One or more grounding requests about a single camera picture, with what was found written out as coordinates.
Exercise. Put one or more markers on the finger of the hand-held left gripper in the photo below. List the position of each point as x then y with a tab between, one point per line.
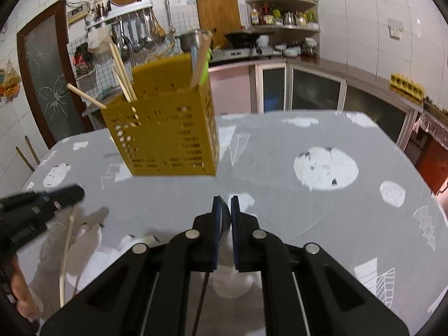
66	194
31	217

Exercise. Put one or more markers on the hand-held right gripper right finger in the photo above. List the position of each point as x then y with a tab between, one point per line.
237	217

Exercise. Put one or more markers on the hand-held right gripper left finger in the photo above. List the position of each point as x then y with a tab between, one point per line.
217	217

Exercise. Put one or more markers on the yellow perforated utensil holder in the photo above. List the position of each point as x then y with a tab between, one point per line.
168	136

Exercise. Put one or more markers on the person's left hand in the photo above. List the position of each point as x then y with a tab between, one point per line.
24	297

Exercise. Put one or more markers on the wooden stick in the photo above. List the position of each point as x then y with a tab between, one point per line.
25	159
32	150

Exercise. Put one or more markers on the grey printed tablecloth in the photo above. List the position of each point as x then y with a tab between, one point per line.
273	168

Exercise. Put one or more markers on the steel sink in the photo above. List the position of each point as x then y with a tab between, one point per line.
108	95

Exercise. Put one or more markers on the dark framed glass door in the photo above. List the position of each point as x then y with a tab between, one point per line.
45	77

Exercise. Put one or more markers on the hanging plastic bag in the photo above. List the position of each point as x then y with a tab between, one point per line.
8	84

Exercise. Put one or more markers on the kitchen counter cabinet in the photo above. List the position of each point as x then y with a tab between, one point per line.
315	91

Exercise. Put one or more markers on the steel faucet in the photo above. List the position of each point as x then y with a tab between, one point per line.
129	50

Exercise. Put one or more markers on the white hanging cloth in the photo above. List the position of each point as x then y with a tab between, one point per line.
99	40

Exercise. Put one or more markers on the steel gas stove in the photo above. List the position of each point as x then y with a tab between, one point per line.
231	55

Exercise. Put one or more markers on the stack of white bowls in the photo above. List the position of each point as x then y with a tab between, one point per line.
288	51

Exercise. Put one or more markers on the row of hanging kitchen tools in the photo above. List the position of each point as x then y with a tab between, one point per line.
140	35

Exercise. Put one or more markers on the steel pot with lid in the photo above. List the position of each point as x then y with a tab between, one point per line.
185	42

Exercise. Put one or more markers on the black wok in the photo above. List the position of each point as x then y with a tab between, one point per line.
241	38

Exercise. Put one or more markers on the glass jar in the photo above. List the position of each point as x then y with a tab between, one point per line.
309	49

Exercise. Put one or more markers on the steel corner shelf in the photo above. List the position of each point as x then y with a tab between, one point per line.
283	27

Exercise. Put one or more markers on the rectangular wooden cutting board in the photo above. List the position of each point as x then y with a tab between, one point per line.
218	17

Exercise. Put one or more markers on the row of condiment bottles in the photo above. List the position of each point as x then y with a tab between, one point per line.
276	16

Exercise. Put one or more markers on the plastic covered red cabinet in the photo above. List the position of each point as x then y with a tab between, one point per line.
434	161

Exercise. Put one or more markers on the yellow egg carton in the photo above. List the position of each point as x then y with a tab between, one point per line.
406	85

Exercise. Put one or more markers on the thick wooden chopping block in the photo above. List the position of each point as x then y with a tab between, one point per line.
437	112

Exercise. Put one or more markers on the white wall box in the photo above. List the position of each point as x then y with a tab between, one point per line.
77	13

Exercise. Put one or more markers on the steel wall utensil rack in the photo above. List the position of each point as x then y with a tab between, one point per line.
119	14

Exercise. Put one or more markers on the steel wall pipe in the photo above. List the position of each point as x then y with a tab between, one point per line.
165	0

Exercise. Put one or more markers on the white wall socket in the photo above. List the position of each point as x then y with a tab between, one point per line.
395	29

